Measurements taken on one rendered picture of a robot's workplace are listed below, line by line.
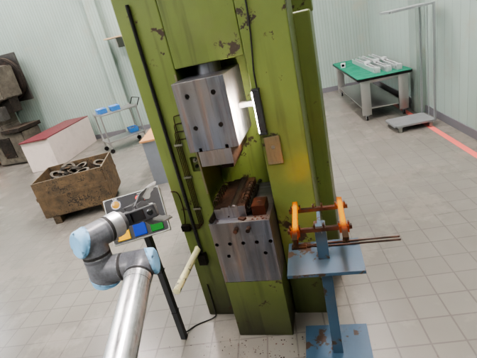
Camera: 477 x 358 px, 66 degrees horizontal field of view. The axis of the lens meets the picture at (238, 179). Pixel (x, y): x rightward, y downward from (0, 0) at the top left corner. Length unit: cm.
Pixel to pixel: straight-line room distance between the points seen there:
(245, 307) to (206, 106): 136
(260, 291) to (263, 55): 146
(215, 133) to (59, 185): 374
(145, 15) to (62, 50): 860
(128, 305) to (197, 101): 124
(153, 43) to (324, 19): 764
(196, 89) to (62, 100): 914
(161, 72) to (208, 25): 38
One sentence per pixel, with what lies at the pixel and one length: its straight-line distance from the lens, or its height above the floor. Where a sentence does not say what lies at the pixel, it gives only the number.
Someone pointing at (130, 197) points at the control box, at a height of 118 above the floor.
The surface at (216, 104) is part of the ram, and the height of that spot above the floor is 162.
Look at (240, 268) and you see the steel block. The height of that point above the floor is 57.
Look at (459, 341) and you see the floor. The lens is 272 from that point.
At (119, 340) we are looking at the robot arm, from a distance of 106.
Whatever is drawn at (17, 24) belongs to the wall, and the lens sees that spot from 1126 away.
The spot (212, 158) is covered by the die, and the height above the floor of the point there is 132.
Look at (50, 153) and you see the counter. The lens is 901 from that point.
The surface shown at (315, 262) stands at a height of 73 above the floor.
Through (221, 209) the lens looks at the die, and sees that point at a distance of 225.
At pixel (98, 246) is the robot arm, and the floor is 144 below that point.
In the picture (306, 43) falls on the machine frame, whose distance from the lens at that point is 248.
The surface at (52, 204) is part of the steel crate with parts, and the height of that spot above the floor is 30.
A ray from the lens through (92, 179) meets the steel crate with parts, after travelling 539.
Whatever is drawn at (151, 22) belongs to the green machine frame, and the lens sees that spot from 222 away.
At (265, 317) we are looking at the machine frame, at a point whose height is 17.
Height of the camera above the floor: 197
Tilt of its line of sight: 22 degrees down
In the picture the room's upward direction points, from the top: 13 degrees counter-clockwise
